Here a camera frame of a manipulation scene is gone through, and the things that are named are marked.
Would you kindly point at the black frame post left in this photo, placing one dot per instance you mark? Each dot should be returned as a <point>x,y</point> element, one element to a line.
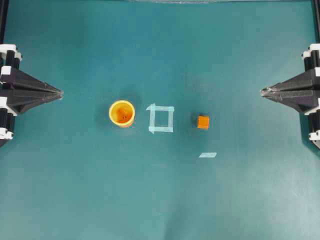
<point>4,5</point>

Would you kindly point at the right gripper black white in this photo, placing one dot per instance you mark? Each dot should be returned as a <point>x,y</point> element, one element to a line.
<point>302,92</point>

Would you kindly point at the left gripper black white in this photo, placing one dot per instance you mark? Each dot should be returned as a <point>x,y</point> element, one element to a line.
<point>15,102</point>

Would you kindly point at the orange cube block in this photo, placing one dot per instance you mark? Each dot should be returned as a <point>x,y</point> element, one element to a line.
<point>203,122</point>

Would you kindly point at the tape square outline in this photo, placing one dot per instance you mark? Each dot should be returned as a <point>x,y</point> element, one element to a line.
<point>161,118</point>

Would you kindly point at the black frame post right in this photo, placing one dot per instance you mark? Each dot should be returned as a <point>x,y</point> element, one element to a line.
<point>316,16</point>

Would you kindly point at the teal table mat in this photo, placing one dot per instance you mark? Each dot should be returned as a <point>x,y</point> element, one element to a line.
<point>71,174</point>

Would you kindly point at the black frame post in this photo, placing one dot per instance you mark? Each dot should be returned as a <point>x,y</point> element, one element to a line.
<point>4,5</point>
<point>316,16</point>

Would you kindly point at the small tape strip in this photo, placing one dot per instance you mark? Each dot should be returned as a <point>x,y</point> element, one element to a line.
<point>208,155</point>

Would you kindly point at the yellow orange plastic cup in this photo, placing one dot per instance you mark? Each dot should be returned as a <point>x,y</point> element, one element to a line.
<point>122,113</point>

